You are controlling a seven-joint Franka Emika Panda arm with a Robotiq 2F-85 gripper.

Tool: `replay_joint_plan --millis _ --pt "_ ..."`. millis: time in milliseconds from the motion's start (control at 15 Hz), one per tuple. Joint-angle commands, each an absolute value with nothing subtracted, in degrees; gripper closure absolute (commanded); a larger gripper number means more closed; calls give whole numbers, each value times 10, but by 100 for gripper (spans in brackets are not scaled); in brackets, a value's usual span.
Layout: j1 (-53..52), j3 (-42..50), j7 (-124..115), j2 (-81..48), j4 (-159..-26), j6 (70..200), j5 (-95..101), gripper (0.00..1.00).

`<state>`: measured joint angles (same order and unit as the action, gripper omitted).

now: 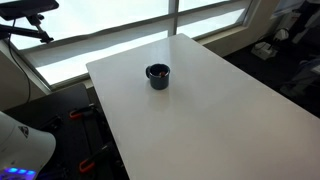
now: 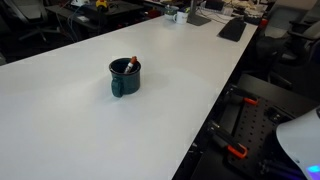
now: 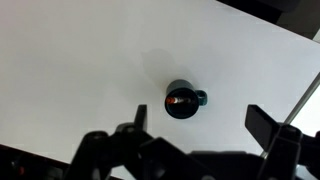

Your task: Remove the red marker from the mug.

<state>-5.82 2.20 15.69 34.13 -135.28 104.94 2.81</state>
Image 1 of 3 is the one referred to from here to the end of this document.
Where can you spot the grey window frame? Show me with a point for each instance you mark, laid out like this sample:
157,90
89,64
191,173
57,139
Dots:
100,38

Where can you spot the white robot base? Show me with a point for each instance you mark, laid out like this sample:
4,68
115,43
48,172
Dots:
23,146

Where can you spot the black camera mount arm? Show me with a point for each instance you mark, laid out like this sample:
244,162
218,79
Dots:
23,31

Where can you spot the white floor device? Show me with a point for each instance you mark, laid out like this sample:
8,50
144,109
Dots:
264,50

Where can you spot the orange black clamp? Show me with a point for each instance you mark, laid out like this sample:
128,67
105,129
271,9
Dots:
90,161
80,113

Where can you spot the black robot stand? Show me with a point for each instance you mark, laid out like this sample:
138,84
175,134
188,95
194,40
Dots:
66,140

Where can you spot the dark blue ceramic mug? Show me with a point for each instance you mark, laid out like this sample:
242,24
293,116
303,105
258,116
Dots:
159,83

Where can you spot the black exterior camera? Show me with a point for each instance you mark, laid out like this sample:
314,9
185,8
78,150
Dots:
26,7

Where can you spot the grey blue floor item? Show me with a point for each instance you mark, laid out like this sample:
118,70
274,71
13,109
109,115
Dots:
305,78

